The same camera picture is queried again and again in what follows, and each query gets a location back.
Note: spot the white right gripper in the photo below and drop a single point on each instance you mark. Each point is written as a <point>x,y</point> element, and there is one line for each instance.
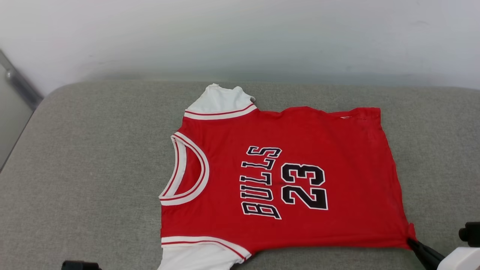
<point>465,260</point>

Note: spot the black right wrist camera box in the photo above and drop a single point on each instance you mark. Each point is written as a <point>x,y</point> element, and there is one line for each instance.
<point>471,234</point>

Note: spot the red and white basketball jersey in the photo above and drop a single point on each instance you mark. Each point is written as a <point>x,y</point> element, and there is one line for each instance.
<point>337,150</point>

